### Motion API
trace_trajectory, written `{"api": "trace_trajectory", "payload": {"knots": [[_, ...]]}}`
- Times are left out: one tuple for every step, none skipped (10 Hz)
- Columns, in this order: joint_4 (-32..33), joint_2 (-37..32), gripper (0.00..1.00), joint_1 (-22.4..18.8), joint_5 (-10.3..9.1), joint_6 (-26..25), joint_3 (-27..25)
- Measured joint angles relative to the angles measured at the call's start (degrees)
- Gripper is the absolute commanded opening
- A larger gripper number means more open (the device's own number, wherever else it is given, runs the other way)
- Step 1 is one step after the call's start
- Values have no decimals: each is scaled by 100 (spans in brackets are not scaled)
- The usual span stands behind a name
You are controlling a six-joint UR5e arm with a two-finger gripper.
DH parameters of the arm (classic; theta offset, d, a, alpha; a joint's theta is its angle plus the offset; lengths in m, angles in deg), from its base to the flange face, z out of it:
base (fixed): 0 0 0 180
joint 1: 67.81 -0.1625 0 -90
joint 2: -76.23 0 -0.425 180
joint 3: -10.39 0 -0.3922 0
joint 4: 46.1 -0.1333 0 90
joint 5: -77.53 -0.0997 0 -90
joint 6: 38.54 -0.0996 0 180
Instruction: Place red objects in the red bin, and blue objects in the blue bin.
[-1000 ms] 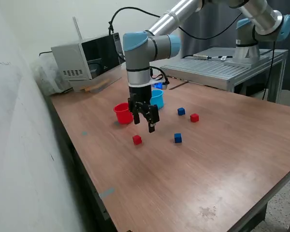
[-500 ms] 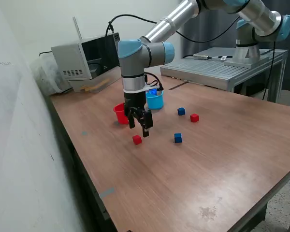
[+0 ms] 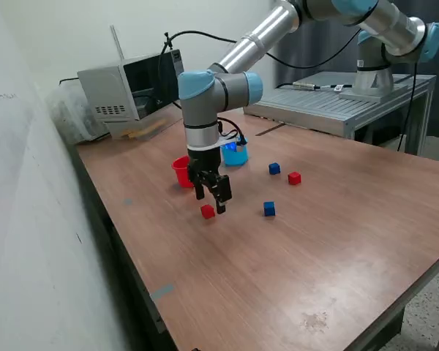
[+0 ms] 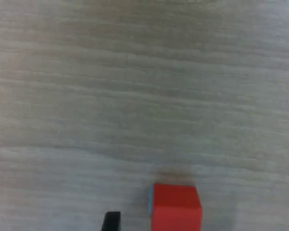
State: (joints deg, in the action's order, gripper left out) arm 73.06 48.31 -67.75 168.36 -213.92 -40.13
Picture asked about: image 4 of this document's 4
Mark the red cube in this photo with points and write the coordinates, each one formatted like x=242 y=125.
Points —
x=175 y=207

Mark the small blue tape mark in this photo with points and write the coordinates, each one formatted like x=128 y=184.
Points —
x=151 y=199

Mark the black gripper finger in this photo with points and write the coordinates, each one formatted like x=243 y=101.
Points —
x=112 y=221

